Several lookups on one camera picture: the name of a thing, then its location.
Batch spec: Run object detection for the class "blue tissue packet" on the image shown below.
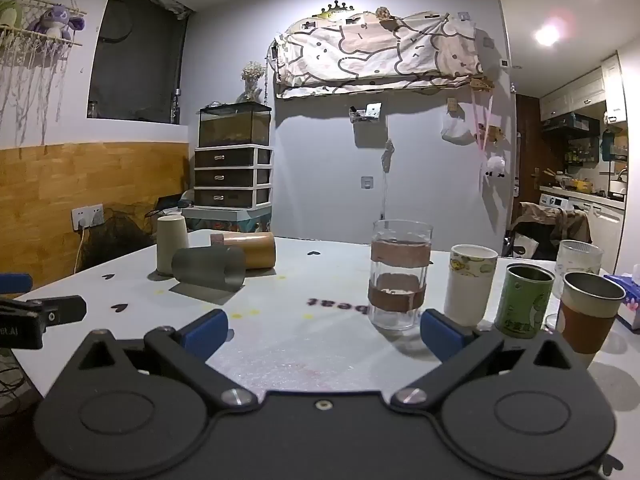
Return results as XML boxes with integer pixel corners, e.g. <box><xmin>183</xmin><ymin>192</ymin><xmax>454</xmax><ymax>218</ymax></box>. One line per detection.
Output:
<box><xmin>602</xmin><ymin>272</ymin><xmax>640</xmax><ymax>334</ymax></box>

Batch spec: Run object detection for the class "vase with dried flowers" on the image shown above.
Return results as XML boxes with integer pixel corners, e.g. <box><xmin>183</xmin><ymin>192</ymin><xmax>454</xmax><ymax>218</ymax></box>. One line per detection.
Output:
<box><xmin>241</xmin><ymin>61</ymin><xmax>267</xmax><ymax>104</ymax></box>

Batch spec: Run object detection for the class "brown wooden cup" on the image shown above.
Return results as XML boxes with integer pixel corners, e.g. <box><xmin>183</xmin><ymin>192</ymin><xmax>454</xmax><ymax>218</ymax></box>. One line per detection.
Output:
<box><xmin>210</xmin><ymin>232</ymin><xmax>277</xmax><ymax>271</ymax></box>

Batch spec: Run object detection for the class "clear glass with brown bands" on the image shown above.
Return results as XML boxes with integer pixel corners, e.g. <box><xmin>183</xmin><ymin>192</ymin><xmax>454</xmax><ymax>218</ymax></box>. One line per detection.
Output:
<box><xmin>368</xmin><ymin>219</ymin><xmax>434</xmax><ymax>331</ymax></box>

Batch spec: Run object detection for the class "white hanging bag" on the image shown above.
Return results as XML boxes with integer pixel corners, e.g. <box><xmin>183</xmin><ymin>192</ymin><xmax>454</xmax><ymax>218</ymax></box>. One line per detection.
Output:
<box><xmin>439</xmin><ymin>109</ymin><xmax>474</xmax><ymax>146</ymax></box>

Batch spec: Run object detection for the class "dark window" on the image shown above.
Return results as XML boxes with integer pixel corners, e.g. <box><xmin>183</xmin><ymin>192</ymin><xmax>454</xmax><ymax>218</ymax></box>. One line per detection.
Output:
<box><xmin>87</xmin><ymin>0</ymin><xmax>194</xmax><ymax>125</ymax></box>

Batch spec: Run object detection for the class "green tin cup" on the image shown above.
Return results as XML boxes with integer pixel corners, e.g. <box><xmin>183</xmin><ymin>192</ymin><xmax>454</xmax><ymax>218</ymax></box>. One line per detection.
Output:
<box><xmin>494</xmin><ymin>263</ymin><xmax>556</xmax><ymax>340</ymax></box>

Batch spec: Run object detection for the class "beige cup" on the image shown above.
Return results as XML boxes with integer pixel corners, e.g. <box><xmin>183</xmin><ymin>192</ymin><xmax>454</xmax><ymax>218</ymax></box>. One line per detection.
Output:
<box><xmin>156</xmin><ymin>214</ymin><xmax>189</xmax><ymax>276</ymax></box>

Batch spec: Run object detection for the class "chair with brown cloth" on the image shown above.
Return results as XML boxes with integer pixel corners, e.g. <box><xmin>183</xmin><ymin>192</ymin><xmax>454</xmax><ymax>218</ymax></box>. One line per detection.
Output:
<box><xmin>507</xmin><ymin>201</ymin><xmax>592</xmax><ymax>262</ymax></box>

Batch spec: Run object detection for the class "steel cup with brown sleeve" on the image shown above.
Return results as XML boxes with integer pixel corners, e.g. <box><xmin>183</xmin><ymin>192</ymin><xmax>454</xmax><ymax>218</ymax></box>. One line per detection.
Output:
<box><xmin>555</xmin><ymin>271</ymin><xmax>627</xmax><ymax>357</ymax></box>

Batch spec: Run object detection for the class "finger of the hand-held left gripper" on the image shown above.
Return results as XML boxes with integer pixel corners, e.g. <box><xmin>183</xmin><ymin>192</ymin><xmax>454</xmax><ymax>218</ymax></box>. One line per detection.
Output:
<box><xmin>26</xmin><ymin>295</ymin><xmax>87</xmax><ymax>329</ymax></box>
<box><xmin>0</xmin><ymin>273</ymin><xmax>34</xmax><ymax>295</ymax></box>

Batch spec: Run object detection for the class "patterned storage box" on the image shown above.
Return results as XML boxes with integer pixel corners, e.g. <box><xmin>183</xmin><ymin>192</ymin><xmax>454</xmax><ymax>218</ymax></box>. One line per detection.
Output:
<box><xmin>191</xmin><ymin>207</ymin><xmax>274</xmax><ymax>234</ymax></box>

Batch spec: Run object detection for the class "dark mesh net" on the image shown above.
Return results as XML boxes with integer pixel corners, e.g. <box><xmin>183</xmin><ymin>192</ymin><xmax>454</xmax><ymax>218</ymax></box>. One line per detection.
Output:
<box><xmin>80</xmin><ymin>204</ymin><xmax>158</xmax><ymax>273</ymax></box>

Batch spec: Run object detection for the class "white wall socket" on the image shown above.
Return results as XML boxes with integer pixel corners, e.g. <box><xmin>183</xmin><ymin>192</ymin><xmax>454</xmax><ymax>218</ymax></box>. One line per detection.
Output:
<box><xmin>71</xmin><ymin>203</ymin><xmax>105</xmax><ymax>232</ymax></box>

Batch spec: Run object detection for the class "grey cup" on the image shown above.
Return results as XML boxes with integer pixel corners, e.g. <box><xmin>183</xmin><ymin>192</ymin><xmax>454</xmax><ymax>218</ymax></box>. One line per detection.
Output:
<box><xmin>171</xmin><ymin>246</ymin><xmax>247</xmax><ymax>292</ymax></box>

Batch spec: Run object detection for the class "cartoon printed cloth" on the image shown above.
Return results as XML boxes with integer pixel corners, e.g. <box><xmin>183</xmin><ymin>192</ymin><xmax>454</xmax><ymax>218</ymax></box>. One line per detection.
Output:
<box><xmin>272</xmin><ymin>9</ymin><xmax>484</xmax><ymax>99</ymax></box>

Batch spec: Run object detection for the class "white kitchen cabinet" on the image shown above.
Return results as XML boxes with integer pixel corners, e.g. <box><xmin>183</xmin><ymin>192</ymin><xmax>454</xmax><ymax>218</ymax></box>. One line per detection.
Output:
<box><xmin>539</xmin><ymin>55</ymin><xmax>626</xmax><ymax>122</ymax></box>

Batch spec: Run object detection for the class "metal wall bracket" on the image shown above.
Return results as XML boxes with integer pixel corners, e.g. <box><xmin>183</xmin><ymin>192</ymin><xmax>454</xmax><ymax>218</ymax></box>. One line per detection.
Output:
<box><xmin>348</xmin><ymin>103</ymin><xmax>384</xmax><ymax>124</ymax></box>

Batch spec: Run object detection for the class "round ceiling light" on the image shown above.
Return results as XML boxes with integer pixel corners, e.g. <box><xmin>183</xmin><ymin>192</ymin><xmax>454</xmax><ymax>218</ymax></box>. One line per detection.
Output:
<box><xmin>533</xmin><ymin>21</ymin><xmax>563</xmax><ymax>49</ymax></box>

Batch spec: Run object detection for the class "glass fish tank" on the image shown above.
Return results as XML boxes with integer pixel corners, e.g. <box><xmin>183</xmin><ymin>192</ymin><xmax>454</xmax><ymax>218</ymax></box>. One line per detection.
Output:
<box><xmin>197</xmin><ymin>102</ymin><xmax>273</xmax><ymax>149</ymax></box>

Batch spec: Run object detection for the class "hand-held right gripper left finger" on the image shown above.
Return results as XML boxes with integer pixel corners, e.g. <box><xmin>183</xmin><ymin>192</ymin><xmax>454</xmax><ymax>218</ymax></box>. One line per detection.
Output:
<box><xmin>70</xmin><ymin>309</ymin><xmax>258</xmax><ymax>407</ymax></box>

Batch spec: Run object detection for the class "macrame wall shelf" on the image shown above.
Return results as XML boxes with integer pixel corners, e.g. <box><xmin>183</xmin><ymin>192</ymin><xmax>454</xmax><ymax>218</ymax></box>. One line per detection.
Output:
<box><xmin>0</xmin><ymin>0</ymin><xmax>89</xmax><ymax>133</ymax></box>

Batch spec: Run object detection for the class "purple plush toy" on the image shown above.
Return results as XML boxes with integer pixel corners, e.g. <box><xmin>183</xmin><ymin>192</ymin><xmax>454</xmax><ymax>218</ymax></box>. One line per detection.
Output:
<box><xmin>26</xmin><ymin>4</ymin><xmax>86</xmax><ymax>41</ymax></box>

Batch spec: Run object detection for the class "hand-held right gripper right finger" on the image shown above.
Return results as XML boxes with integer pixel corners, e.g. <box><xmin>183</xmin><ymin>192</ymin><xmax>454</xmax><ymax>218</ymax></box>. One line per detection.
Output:
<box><xmin>390</xmin><ymin>309</ymin><xmax>588</xmax><ymax>407</ymax></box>

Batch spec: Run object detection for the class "white washing machine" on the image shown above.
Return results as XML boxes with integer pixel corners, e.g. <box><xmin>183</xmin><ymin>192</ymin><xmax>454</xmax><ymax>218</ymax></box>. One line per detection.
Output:
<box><xmin>539</xmin><ymin>191</ymin><xmax>593</xmax><ymax>213</ymax></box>

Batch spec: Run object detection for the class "white cartoon print cup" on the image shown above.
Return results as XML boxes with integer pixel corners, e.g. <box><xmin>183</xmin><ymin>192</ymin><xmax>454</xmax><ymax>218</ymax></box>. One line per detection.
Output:
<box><xmin>443</xmin><ymin>243</ymin><xmax>500</xmax><ymax>327</ymax></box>

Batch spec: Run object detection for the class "clear ribbed glass cup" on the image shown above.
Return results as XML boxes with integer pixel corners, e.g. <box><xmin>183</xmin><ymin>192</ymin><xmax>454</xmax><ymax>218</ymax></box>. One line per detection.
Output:
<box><xmin>554</xmin><ymin>239</ymin><xmax>605</xmax><ymax>301</ymax></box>

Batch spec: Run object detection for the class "green plush toy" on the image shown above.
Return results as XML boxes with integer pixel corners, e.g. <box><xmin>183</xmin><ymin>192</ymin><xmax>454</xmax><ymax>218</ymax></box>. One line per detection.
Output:
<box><xmin>0</xmin><ymin>0</ymin><xmax>24</xmax><ymax>29</ymax></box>

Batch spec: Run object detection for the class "white drawer cabinet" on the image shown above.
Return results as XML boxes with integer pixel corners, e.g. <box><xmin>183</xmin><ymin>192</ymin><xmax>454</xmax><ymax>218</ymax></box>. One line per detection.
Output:
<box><xmin>193</xmin><ymin>144</ymin><xmax>274</xmax><ymax>210</ymax></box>

